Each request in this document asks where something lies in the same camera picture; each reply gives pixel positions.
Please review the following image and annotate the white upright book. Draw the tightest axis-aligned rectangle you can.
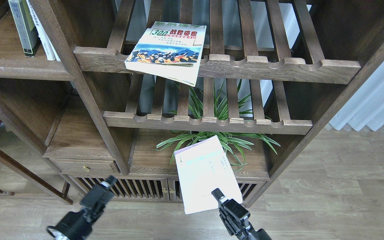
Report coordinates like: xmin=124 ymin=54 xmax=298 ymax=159
xmin=26 ymin=0 xmax=61 ymax=61

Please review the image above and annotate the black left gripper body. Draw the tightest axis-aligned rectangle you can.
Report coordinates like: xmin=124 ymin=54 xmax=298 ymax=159
xmin=47 ymin=210 xmax=92 ymax=240

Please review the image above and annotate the green spider plant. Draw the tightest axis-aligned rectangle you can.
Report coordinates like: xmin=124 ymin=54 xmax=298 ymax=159
xmin=153 ymin=79 xmax=281 ymax=171

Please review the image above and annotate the black and green book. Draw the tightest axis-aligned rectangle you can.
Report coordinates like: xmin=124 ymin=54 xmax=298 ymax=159
xmin=8 ymin=0 xmax=40 ymax=57

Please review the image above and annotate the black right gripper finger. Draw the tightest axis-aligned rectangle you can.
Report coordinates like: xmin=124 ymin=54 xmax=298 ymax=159
xmin=211 ymin=188 xmax=251 ymax=238

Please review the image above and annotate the colourful cover paperback book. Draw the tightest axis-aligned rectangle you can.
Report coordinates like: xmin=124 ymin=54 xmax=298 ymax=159
xmin=125 ymin=21 xmax=207 ymax=87

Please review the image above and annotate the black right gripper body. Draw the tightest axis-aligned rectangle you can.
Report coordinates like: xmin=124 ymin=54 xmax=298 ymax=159
xmin=239 ymin=228 xmax=272 ymax=240

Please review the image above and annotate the white curtain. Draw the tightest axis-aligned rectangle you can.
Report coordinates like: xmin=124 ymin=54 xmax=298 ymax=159
xmin=328 ymin=61 xmax=384 ymax=131

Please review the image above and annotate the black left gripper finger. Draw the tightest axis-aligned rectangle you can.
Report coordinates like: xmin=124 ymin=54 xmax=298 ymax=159
xmin=80 ymin=176 xmax=116 ymax=217

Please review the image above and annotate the dark wooden bookshelf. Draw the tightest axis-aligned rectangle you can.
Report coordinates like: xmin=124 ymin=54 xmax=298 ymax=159
xmin=0 ymin=0 xmax=384 ymax=207

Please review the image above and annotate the brass drawer knob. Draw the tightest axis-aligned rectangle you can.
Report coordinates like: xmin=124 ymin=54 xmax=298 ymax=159
xmin=82 ymin=165 xmax=90 ymax=173

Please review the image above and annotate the white purple-edged book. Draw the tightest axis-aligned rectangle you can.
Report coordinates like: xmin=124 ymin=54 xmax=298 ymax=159
xmin=175 ymin=136 xmax=243 ymax=214

